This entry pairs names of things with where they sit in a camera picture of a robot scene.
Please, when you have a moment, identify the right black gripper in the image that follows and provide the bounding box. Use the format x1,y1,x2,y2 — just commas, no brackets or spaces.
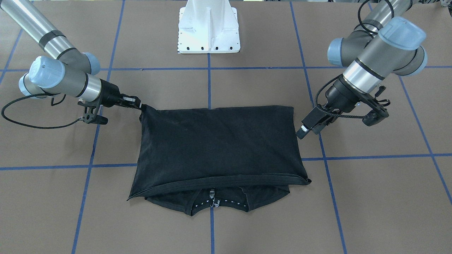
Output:
99,79,142,110

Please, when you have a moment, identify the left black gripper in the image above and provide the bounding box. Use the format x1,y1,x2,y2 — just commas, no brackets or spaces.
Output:
296,76,360,139

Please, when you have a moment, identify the black graphic t-shirt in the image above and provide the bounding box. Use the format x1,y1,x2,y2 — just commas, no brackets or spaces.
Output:
129,105,311,216

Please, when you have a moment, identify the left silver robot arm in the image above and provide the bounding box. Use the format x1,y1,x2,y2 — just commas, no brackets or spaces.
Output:
296,0,428,139

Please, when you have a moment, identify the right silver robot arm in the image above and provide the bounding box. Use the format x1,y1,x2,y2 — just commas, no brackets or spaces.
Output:
1,0,142,110

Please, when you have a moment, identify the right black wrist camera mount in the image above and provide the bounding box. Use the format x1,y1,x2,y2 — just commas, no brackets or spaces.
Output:
77,98,108,125

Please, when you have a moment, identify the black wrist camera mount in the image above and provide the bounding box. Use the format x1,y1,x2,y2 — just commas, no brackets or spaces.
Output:
77,98,108,125
357,86,391,126

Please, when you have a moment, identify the black braided cable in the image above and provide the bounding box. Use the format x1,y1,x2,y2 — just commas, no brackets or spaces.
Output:
314,0,396,120
1,92,85,129

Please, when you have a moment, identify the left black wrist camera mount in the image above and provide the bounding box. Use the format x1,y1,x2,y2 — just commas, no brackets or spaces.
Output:
357,86,391,126

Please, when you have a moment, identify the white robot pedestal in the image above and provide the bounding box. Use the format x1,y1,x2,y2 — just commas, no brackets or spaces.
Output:
177,0,241,54

